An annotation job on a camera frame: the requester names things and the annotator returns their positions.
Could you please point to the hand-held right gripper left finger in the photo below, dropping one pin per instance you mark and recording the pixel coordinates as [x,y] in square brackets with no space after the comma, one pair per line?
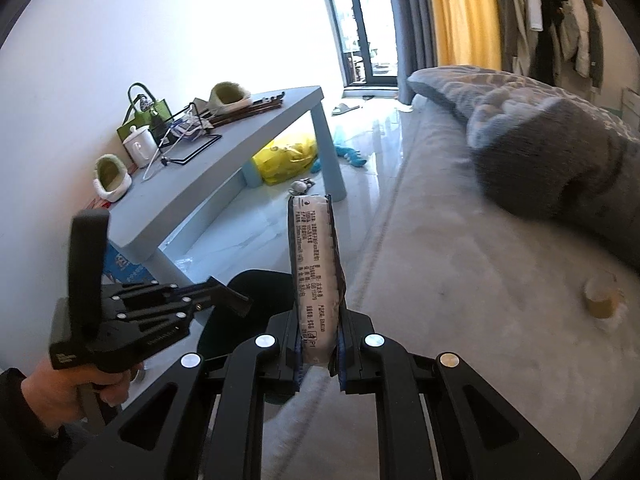
[287,360]

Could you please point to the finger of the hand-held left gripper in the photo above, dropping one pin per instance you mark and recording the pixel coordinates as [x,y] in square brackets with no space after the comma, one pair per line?
[160,291]
[237,302]

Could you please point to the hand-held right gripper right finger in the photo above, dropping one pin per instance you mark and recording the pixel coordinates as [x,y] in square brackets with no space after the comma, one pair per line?
[350,360]

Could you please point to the black waste bin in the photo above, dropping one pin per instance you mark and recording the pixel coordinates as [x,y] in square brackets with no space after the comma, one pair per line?
[270,295]

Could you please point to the blue white tissue pack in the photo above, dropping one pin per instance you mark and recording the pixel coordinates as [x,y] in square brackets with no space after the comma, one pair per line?
[315,270]

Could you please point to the person's left hand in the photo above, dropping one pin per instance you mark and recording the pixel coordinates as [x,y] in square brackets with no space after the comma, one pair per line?
[50,390]

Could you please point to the blue printed box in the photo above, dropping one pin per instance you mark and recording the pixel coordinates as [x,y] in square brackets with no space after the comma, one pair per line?
[125,267]

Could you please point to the green plush slipper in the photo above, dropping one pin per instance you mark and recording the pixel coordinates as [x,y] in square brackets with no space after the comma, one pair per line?
[112,177]
[230,97]

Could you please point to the grey bed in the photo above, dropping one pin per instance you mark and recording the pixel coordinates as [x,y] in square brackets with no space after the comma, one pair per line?
[475,335]

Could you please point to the white lidded mug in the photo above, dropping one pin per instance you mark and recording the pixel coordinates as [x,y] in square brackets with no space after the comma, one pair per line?
[140,147]

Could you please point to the light blue table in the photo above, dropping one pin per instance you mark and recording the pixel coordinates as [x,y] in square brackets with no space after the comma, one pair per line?
[225,160]

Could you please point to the yellow plastic bag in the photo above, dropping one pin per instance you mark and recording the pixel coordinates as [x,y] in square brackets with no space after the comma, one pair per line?
[285,157]

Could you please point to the green tote bag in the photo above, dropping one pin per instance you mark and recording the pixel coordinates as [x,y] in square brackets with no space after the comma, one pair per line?
[137,122]

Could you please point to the blue dinosaur toy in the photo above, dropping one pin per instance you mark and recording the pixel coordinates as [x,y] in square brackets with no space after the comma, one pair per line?
[352,156]

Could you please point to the brown wooden sticks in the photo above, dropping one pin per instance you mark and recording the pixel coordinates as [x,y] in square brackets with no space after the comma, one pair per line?
[250,107]

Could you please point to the white floor slipper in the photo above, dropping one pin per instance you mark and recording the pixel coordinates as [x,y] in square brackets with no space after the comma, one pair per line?
[344,109]

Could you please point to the brown tape roll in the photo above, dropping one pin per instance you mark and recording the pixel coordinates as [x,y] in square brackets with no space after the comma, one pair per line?
[602,297]

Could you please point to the grey fleece blanket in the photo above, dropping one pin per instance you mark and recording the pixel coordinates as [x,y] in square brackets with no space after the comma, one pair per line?
[540,150]

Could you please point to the glass balcony door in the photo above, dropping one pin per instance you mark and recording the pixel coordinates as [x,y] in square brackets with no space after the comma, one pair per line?
[357,20]

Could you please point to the grey curtain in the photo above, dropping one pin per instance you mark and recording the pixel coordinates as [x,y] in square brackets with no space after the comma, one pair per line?
[412,20]

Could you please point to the yellow curtain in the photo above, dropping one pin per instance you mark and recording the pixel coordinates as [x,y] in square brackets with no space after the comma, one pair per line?
[462,10]

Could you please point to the hanging grey coat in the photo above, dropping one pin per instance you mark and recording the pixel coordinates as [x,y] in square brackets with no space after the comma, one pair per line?
[510,15]

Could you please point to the hanging black jacket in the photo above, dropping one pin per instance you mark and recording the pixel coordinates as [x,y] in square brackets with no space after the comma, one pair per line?
[547,30]

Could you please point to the hanging grey garment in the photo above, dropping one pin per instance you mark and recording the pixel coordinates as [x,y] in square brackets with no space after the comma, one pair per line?
[594,40]

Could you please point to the hanging white puffer jacket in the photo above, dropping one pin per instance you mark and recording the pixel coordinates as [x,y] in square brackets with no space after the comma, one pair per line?
[575,25]

